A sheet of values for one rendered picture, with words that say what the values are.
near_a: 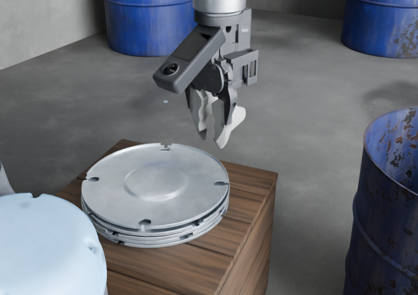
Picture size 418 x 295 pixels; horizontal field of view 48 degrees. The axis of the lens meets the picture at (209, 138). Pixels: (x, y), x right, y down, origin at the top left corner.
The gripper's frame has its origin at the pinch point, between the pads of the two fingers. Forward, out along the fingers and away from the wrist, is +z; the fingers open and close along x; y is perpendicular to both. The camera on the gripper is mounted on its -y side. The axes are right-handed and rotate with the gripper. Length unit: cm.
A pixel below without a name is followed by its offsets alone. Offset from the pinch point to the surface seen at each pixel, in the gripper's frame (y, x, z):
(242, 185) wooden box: 16.1, 6.1, 20.2
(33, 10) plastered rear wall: 73, 212, 30
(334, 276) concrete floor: 40, -7, 55
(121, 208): -9.2, 13.6, 16.5
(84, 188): -10.5, 23.8, 16.5
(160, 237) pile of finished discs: -8.5, 3.6, 17.7
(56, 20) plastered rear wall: 88, 216, 39
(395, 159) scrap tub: 48, -13, 20
